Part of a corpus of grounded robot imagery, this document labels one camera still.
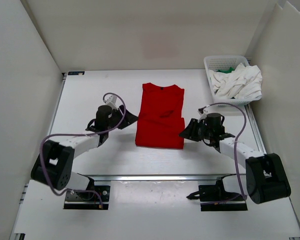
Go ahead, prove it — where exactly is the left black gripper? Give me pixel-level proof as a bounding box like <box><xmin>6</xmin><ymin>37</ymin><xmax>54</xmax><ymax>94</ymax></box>
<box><xmin>105</xmin><ymin>104</ymin><xmax>139</xmax><ymax>131</ymax></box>

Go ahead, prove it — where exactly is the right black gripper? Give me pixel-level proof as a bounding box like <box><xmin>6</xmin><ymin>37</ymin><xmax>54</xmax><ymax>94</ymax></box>
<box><xmin>179</xmin><ymin>119</ymin><xmax>213</xmax><ymax>143</ymax></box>

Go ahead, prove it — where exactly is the red t-shirt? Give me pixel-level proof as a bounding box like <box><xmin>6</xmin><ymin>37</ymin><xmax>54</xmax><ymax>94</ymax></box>
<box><xmin>135</xmin><ymin>82</ymin><xmax>185</xmax><ymax>150</ymax></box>

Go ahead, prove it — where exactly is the white t-shirt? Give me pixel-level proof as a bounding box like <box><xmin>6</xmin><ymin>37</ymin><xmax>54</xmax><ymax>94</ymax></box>
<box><xmin>208</xmin><ymin>63</ymin><xmax>263</xmax><ymax>100</ymax></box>

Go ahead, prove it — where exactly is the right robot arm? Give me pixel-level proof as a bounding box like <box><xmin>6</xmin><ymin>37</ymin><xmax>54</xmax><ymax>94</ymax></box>
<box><xmin>179</xmin><ymin>113</ymin><xmax>291</xmax><ymax>204</ymax></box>

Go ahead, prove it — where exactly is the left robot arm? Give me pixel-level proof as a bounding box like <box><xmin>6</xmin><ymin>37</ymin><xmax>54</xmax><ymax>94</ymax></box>
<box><xmin>30</xmin><ymin>105</ymin><xmax>138</xmax><ymax>200</ymax></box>

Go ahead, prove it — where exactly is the dark label sticker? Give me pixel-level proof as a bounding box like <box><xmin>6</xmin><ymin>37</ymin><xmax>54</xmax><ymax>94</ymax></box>
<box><xmin>67</xmin><ymin>71</ymin><xmax>85</xmax><ymax>76</ymax></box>

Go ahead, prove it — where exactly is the green garment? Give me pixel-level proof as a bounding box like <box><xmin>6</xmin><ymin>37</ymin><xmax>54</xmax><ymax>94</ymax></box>
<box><xmin>217</xmin><ymin>67</ymin><xmax>235</xmax><ymax>74</ymax></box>

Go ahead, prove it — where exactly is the white plastic basket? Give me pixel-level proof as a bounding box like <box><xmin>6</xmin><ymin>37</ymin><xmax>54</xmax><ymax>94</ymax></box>
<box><xmin>203</xmin><ymin>55</ymin><xmax>262</xmax><ymax>106</ymax></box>

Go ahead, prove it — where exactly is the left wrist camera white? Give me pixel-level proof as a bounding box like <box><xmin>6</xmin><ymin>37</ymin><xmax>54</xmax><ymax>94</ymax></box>
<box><xmin>102</xmin><ymin>94</ymin><xmax>118</xmax><ymax>110</ymax></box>

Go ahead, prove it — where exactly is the aluminium rail front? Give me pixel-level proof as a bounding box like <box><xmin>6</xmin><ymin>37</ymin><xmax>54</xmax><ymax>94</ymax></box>
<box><xmin>89</xmin><ymin>174</ymin><xmax>226</xmax><ymax>182</ymax></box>

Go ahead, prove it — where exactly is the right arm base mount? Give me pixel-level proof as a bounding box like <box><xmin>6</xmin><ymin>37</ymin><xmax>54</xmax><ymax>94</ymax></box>
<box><xmin>186</xmin><ymin>174</ymin><xmax>248</xmax><ymax>212</ymax></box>

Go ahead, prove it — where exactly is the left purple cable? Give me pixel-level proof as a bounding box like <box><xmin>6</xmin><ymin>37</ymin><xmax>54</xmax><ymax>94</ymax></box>
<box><xmin>39</xmin><ymin>92</ymin><xmax>127</xmax><ymax>210</ymax></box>

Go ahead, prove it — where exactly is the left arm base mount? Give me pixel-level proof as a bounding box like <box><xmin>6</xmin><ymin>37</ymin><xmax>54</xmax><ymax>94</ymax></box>
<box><xmin>63</xmin><ymin>181</ymin><xmax>111</xmax><ymax>210</ymax></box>

